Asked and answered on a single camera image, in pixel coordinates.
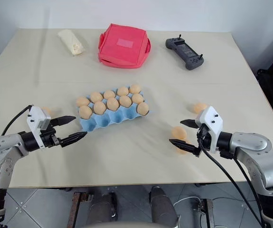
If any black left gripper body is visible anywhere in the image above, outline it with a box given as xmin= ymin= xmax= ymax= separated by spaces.
xmin=40 ymin=125 xmax=62 ymax=149

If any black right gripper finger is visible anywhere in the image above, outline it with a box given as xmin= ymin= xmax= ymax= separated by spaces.
xmin=179 ymin=119 xmax=199 ymax=130
xmin=169 ymin=138 xmax=202 ymax=158

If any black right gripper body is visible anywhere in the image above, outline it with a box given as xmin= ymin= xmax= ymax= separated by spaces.
xmin=196 ymin=124 xmax=213 ymax=152

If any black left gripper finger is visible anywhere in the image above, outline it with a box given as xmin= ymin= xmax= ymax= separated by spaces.
xmin=50 ymin=115 xmax=77 ymax=127
xmin=60 ymin=132 xmax=88 ymax=148

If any blue egg tray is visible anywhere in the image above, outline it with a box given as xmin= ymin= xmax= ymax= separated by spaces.
xmin=78 ymin=83 xmax=151 ymax=132

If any dark rounded shape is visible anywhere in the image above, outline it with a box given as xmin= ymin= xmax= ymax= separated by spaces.
xmin=89 ymin=191 xmax=118 ymax=223
xmin=149 ymin=185 xmax=179 ymax=228

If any grey remote controller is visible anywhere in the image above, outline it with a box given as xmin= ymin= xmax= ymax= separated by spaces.
xmin=165 ymin=35 xmax=205 ymax=71

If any rusty metal table leg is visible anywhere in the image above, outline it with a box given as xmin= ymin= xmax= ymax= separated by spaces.
xmin=66 ymin=191 xmax=90 ymax=228
xmin=205 ymin=198 xmax=223 ymax=228

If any cream rolled cloth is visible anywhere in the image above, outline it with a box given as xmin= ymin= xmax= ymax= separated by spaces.
xmin=57 ymin=28 xmax=86 ymax=57

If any red fabric bag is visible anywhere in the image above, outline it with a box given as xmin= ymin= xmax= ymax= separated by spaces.
xmin=97 ymin=23 xmax=152 ymax=70

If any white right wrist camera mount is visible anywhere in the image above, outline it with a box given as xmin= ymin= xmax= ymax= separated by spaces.
xmin=195 ymin=105 xmax=225 ymax=154

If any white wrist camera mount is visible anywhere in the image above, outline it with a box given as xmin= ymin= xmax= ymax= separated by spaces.
xmin=195 ymin=105 xmax=225 ymax=154
xmin=26 ymin=105 xmax=52 ymax=149

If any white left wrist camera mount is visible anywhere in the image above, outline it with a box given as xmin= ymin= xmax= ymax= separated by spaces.
xmin=26 ymin=105 xmax=52 ymax=149

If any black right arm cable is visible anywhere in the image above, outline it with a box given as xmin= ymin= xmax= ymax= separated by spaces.
xmin=232 ymin=158 xmax=264 ymax=221
xmin=197 ymin=139 xmax=265 ymax=228

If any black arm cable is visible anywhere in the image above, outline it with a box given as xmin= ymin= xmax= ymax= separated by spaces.
xmin=197 ymin=139 xmax=265 ymax=228
xmin=232 ymin=158 xmax=264 ymax=221
xmin=1 ymin=104 xmax=34 ymax=136

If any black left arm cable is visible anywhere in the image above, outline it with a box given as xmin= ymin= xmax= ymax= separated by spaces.
xmin=1 ymin=104 xmax=34 ymax=136

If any white floor cable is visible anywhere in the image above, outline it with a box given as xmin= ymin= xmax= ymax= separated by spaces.
xmin=173 ymin=195 xmax=204 ymax=216

